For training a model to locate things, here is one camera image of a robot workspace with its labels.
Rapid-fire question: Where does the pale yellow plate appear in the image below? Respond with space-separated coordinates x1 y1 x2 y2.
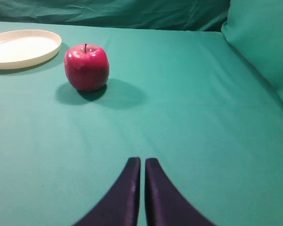
0 30 62 70

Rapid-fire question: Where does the red apple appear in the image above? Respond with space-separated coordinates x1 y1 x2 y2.
64 44 109 92

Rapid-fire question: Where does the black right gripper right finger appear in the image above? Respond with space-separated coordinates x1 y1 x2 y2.
145 158 214 226

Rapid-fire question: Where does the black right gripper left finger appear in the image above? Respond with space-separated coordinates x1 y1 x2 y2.
75 157 141 226

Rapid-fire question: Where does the green backdrop cloth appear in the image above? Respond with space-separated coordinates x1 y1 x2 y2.
0 0 283 111

